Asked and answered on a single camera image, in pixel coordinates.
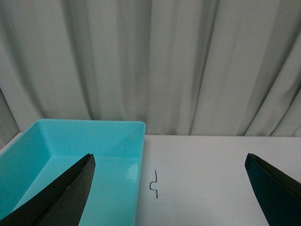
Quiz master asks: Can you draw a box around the turquoise plastic bin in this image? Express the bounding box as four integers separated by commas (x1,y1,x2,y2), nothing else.
0,119,146,226

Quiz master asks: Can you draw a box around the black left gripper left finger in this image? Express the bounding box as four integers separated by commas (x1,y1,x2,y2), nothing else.
0,154,95,226

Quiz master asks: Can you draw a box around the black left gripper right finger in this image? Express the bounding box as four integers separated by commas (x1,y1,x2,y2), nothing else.
245,153,301,226

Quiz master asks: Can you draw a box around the grey curtain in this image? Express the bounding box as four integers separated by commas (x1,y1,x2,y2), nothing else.
0,0,301,146

